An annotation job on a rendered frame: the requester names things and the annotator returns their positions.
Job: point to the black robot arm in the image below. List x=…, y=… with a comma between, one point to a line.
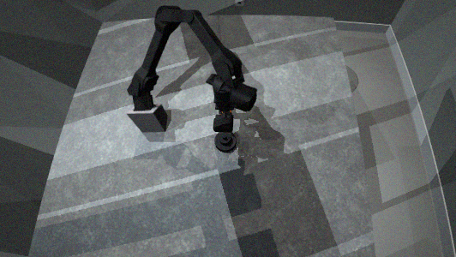
x=224, y=61

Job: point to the black round pedestal with shaft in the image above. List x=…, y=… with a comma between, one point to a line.
x=225, y=142

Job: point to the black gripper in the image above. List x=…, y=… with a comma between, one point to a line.
x=223, y=122

